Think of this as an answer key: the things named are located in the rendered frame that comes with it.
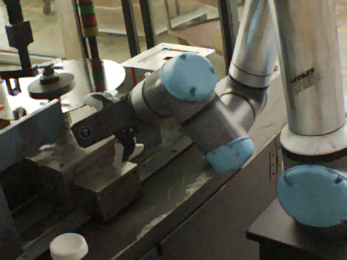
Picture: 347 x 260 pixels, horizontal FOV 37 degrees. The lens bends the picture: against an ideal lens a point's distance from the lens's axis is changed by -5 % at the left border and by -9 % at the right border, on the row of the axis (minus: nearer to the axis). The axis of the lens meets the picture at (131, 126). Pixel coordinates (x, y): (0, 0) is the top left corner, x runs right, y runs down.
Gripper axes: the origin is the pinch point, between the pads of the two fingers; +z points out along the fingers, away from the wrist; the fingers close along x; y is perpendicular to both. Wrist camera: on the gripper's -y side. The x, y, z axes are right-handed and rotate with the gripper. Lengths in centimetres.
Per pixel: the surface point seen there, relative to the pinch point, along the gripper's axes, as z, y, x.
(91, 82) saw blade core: 5.9, 6.8, 11.3
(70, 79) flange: 8.5, 4.0, 14.0
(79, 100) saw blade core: 0.7, 0.1, 7.8
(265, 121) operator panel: -6.9, 35.4, -12.7
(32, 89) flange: 11.5, -4.2, 15.7
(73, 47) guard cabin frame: 61, 34, 34
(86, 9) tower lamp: 21.5, 22.5, 33.1
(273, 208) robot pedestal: -18.4, 18.0, -27.8
